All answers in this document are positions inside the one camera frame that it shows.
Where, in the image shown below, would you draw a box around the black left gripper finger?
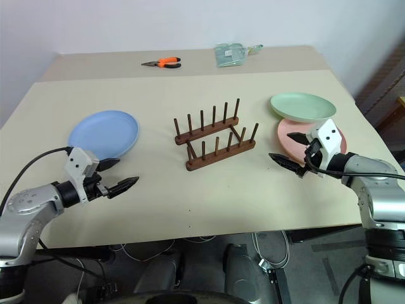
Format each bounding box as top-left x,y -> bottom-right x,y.
107,176 -> 140,200
97,157 -> 122,173

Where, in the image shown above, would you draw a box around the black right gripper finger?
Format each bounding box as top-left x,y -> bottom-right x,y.
268,153 -> 308,179
286,132 -> 311,146

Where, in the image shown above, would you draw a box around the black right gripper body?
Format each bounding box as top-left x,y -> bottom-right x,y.
301,138 -> 325,179

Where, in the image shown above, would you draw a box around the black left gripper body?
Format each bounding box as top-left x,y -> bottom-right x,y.
82,173 -> 111,202

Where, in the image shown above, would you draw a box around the wooden dish rack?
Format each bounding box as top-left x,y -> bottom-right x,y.
173,98 -> 260,172

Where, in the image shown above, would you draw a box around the red plate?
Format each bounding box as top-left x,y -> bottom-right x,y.
277,118 -> 349,165

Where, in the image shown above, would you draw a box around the blue plate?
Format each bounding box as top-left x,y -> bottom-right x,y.
68,109 -> 140,160

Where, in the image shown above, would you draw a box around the green plate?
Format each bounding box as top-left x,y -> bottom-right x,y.
269,91 -> 337,123

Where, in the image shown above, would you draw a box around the black table crossbar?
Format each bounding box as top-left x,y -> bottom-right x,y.
283,225 -> 365,244

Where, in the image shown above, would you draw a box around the dark rounded grey shape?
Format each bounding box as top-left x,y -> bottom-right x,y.
132,251 -> 185,296
222,243 -> 280,304

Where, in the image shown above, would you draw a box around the dark wooden furniture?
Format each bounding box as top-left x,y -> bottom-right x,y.
353,40 -> 405,167

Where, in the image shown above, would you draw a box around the clear plastic bag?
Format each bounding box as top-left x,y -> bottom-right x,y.
214,42 -> 248,68

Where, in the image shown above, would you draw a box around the black table leg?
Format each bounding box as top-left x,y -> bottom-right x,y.
268,267 -> 292,304

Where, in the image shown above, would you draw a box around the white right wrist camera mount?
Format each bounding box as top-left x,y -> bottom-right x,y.
308,118 -> 344,172

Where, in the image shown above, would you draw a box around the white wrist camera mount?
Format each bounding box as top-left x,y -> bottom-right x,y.
308,118 -> 344,172
65,147 -> 101,203

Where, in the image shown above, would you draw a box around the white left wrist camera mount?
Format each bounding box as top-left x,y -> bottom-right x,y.
65,147 -> 101,203

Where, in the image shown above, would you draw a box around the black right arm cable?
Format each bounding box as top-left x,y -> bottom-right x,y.
303,148 -> 405,182

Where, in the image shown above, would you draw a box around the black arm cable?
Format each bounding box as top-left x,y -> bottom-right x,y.
0,146 -> 72,218
303,148 -> 405,182

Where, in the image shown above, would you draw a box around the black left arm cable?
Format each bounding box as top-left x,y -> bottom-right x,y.
0,146 -> 72,218

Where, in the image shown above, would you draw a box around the thin white cable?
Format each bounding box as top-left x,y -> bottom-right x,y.
119,236 -> 178,263

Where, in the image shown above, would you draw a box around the white cable bundle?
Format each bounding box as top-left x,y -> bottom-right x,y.
251,231 -> 290,270

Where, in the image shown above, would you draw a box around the orange handled pliers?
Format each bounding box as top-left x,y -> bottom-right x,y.
140,56 -> 183,70

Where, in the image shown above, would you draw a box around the black waist cable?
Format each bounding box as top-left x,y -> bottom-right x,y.
336,263 -> 375,304

